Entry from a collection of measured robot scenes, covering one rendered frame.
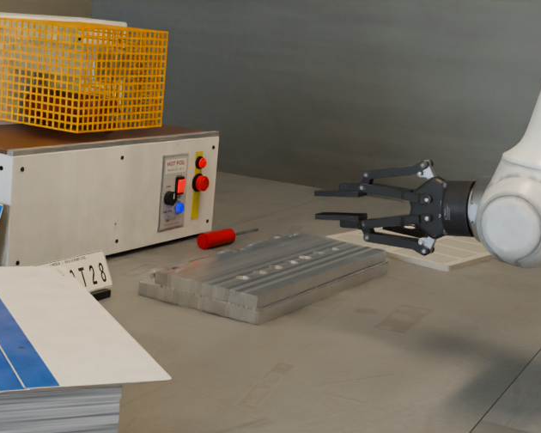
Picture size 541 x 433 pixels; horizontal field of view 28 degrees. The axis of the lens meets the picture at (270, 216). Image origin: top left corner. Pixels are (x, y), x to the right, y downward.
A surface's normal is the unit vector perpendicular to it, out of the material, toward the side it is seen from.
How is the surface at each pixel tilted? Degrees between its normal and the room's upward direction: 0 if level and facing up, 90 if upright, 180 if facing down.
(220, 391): 0
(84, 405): 90
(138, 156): 90
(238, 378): 0
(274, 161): 90
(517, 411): 0
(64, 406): 90
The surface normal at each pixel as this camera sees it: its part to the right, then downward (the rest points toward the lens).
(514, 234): -0.52, 0.22
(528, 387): 0.09, -0.98
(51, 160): 0.86, 0.17
